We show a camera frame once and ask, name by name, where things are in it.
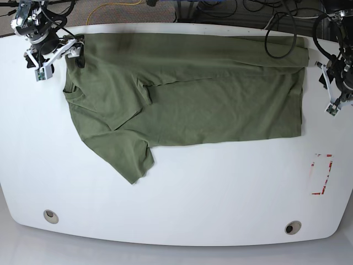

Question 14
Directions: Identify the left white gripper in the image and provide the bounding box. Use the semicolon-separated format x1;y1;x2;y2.
316;62;352;116

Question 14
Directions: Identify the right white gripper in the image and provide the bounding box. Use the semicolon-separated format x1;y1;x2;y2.
24;34;85;82

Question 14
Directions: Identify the green T-shirt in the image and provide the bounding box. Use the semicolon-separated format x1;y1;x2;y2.
63;33;309;183

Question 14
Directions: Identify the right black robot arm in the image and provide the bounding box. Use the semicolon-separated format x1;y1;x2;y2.
10;1;85;81

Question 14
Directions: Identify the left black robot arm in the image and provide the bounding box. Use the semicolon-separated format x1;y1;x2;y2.
312;1;352;116

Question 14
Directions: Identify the red tape marking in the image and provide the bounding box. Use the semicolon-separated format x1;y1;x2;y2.
308;153;333;196

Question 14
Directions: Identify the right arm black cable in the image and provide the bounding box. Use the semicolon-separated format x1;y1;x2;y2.
38;0;77;39

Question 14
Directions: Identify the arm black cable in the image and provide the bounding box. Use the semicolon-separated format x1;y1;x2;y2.
38;0;77;39
264;0;340;60

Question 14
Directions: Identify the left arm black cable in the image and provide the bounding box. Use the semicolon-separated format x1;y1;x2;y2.
264;0;340;60

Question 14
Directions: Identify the yellow cable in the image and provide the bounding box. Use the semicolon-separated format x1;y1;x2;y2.
86;1;142;25

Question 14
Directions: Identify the right table cable grommet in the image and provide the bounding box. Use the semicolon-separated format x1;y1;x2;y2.
285;221;302;235

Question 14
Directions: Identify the table cable grommet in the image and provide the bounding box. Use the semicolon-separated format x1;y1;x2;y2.
43;210;59;224
285;221;302;235

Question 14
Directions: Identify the left table cable grommet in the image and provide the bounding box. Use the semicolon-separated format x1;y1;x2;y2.
43;210;59;224

